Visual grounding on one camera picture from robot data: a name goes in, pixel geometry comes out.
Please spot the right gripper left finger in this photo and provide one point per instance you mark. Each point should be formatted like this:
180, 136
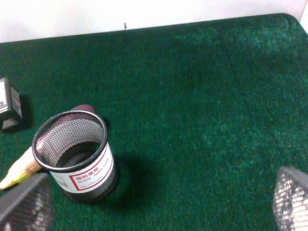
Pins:
28, 206

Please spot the purple white eggplant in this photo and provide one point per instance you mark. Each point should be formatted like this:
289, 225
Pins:
26, 165

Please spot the small black box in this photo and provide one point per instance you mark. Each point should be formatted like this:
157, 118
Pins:
10, 105

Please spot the green velvet tablecloth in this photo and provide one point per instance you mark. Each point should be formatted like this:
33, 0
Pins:
200, 118

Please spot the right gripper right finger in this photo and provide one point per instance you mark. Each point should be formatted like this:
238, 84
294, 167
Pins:
290, 200

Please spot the black mesh pen holder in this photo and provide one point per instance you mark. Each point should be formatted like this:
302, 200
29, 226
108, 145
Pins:
72, 146

